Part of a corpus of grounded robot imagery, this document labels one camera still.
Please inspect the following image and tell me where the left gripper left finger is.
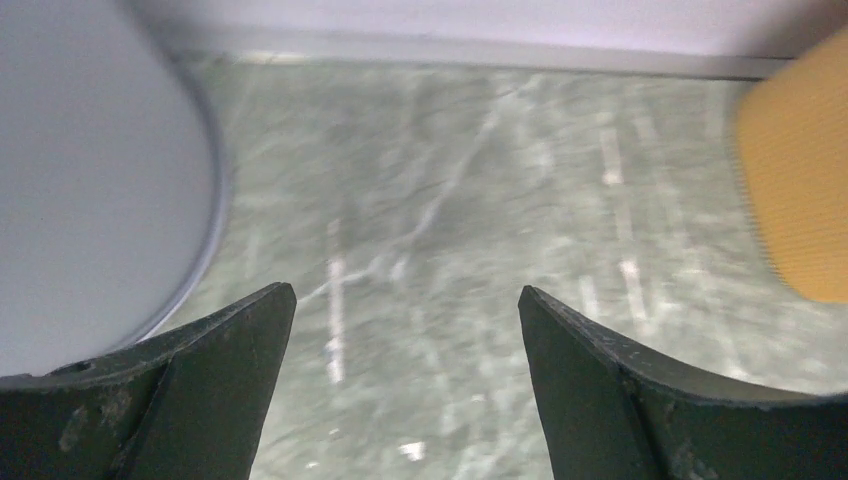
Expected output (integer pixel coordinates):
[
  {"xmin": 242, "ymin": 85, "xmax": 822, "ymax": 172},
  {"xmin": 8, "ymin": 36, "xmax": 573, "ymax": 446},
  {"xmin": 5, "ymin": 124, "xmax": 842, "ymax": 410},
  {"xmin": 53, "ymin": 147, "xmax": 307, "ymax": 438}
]
[{"xmin": 1, "ymin": 283, "xmax": 297, "ymax": 479}]

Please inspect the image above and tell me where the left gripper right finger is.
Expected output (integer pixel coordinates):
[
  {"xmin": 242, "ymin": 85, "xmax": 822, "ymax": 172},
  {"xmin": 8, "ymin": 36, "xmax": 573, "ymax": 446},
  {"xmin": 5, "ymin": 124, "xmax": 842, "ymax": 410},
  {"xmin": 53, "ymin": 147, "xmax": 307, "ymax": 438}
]
[{"xmin": 518, "ymin": 286, "xmax": 847, "ymax": 480}]

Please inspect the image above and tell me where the large grey plastic bucket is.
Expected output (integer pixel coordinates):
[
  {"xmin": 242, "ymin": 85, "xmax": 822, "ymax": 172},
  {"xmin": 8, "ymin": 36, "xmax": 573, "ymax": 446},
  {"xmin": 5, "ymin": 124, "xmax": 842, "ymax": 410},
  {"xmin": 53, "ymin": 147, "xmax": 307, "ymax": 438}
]
[{"xmin": 1, "ymin": 1, "xmax": 229, "ymax": 376}]

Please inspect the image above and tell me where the yellow mesh waste basket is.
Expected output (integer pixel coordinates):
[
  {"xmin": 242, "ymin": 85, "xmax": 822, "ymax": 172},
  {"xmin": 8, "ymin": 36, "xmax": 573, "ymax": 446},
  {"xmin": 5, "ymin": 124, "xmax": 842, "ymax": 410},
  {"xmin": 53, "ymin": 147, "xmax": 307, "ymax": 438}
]
[{"xmin": 735, "ymin": 30, "xmax": 847, "ymax": 304}]

